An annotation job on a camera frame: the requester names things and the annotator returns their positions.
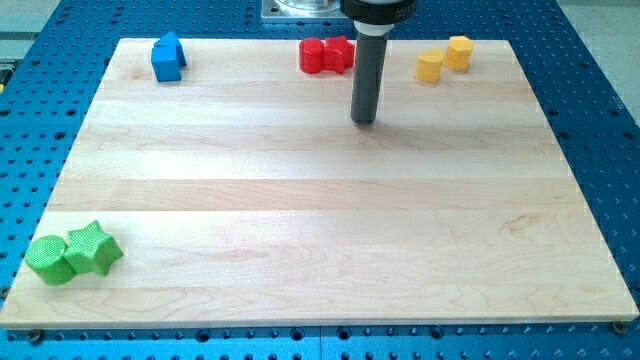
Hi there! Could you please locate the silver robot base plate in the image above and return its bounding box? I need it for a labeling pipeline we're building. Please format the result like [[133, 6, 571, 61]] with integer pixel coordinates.
[[261, 0, 345, 20]]

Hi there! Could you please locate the yellow hexagon block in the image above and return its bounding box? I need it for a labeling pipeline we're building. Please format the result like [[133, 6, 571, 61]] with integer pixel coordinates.
[[443, 36, 474, 72]]

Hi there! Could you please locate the red star block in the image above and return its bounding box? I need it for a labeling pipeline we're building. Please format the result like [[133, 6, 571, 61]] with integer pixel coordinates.
[[324, 36, 355, 74]]

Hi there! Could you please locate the blue cube block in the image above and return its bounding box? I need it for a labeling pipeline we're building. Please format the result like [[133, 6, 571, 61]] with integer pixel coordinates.
[[151, 46, 182, 82]]

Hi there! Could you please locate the yellow heart block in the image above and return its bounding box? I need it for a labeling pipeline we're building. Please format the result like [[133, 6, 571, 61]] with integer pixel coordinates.
[[414, 48, 445, 83]]

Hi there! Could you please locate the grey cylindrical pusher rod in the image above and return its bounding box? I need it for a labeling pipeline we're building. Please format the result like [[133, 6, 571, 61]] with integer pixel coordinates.
[[351, 21, 392, 126]]

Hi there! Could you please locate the red cylinder block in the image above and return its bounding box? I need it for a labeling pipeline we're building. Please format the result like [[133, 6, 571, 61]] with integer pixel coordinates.
[[298, 38, 324, 74]]

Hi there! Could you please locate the blue pentagon block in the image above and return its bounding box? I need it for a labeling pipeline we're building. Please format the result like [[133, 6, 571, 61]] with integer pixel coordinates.
[[154, 31, 187, 67]]

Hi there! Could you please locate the green cylinder block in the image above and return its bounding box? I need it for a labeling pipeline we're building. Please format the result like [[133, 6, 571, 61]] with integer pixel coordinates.
[[24, 235, 76, 286]]

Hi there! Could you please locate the light wooden board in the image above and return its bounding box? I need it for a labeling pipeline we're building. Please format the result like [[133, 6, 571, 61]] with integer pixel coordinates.
[[1, 38, 638, 329]]

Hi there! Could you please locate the black robot arm flange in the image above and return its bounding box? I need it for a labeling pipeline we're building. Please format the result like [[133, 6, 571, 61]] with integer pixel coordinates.
[[340, 0, 418, 25]]

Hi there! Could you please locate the green star block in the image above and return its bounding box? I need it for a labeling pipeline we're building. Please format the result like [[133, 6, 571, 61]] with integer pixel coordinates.
[[64, 220, 123, 277]]

